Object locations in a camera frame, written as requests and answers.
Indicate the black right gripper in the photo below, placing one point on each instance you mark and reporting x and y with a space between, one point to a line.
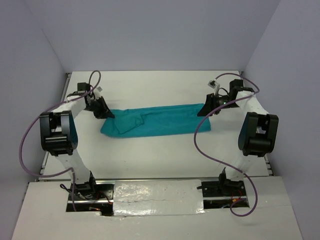
211 103

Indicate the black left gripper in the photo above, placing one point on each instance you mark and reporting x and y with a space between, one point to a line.
104 110

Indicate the teal t shirt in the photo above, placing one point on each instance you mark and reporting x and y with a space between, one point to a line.
153 121

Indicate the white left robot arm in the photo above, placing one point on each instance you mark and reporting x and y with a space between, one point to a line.
59 136

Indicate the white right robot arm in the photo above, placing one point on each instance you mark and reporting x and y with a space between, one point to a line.
257 135

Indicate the white foam cover block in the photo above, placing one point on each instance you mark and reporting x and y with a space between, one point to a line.
157 198

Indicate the white front cover board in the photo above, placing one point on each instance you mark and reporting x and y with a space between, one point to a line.
43 216

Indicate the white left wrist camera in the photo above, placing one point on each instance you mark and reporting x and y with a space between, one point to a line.
99 90

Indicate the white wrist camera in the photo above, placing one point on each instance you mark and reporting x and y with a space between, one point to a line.
99 90
214 85

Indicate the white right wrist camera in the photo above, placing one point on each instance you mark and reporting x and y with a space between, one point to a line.
214 85

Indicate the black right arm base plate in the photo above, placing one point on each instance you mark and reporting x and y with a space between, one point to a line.
229 188

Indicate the silver mounting rail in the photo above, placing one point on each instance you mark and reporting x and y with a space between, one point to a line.
105 191

